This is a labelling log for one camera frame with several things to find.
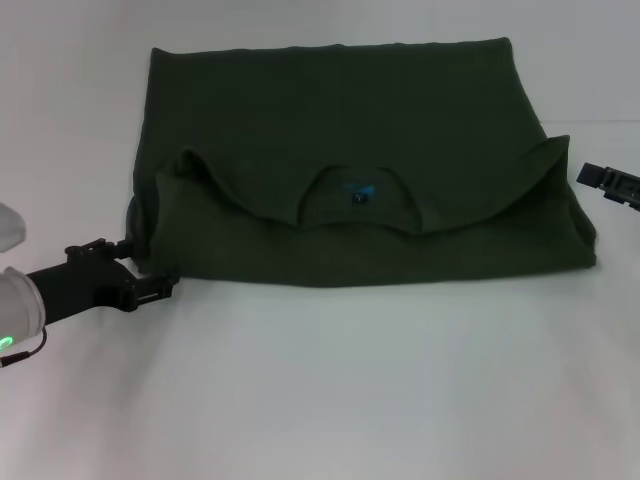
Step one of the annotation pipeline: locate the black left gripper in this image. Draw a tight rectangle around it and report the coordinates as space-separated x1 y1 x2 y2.
24 239 179 327

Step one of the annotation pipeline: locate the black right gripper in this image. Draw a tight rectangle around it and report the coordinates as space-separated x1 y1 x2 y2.
576 161 640 212

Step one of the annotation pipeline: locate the dark green t-shirt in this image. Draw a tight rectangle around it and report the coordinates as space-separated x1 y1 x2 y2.
123 35 599 292

